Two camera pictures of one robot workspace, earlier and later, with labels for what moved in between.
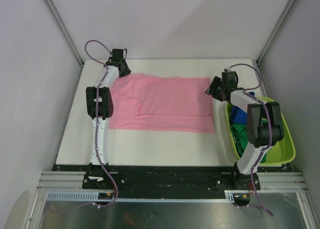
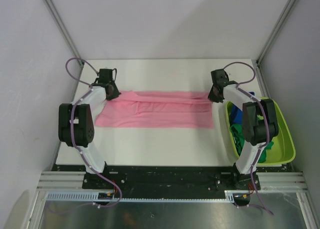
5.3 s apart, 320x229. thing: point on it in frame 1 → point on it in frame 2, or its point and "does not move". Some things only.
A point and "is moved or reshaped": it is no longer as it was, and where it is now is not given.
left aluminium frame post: x=48 y=0 does not move
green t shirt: x=240 y=136 does not move
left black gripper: x=126 y=71 → x=115 y=94
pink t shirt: x=144 y=102 is moved or reshaped
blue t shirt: x=239 y=115 does not move
